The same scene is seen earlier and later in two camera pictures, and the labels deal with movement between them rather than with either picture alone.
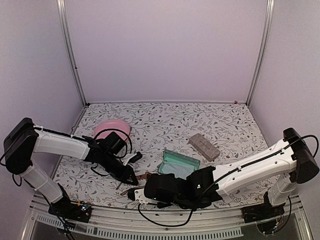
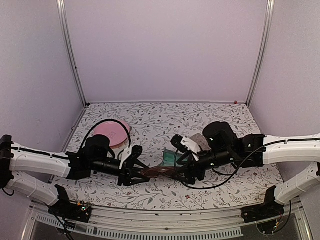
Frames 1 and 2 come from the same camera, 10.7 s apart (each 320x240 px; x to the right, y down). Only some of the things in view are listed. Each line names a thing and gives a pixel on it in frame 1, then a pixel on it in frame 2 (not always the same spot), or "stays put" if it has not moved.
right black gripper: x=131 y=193 → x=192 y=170
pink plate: x=114 y=124 stays put
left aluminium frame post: x=63 y=12 stays put
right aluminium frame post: x=265 y=43 stays put
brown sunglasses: x=143 y=177 → x=155 y=171
